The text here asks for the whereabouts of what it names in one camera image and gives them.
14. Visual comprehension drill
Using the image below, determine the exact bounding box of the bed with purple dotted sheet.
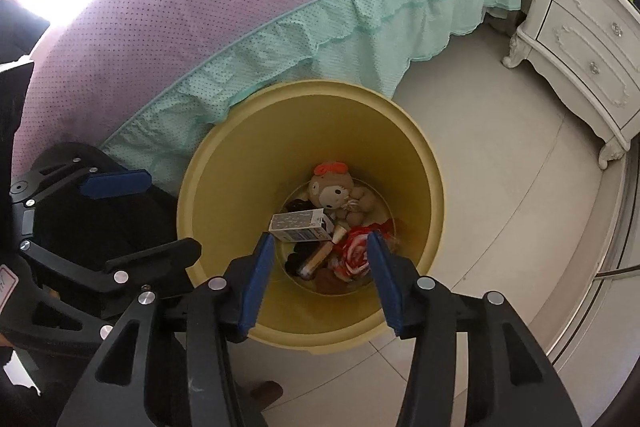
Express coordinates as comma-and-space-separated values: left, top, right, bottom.
12, 0, 521, 193

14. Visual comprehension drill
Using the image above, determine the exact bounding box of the small white blue carton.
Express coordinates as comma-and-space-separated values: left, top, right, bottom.
268, 209, 334, 243

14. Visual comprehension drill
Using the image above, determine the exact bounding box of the white carved nightstand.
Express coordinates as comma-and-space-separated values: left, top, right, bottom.
502, 0, 639, 170

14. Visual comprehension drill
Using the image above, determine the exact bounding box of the beige tube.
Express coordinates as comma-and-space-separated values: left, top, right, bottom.
297, 225, 348, 280

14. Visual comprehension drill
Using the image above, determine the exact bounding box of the brown wooden block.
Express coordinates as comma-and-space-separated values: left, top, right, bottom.
314, 268, 350, 296

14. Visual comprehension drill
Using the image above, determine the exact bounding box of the plush monkey with orange bow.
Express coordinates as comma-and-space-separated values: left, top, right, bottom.
307, 161, 378, 228

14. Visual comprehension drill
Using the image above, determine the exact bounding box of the yellow plastic trash bin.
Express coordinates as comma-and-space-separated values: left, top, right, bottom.
177, 80, 445, 353

